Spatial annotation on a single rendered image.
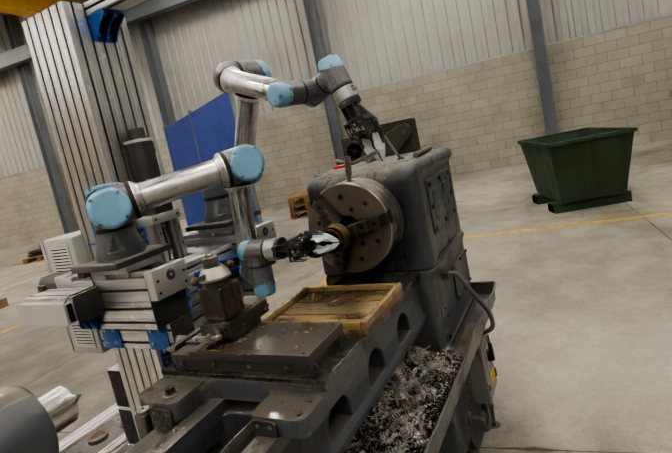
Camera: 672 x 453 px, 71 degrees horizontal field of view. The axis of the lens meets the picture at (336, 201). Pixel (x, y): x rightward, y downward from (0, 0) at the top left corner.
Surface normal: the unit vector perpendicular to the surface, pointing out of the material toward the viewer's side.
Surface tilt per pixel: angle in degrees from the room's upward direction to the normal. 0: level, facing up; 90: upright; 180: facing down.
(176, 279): 90
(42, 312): 90
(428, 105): 90
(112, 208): 91
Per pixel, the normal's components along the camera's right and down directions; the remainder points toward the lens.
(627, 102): -0.32, 0.19
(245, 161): 0.54, -0.01
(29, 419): 0.63, -0.62
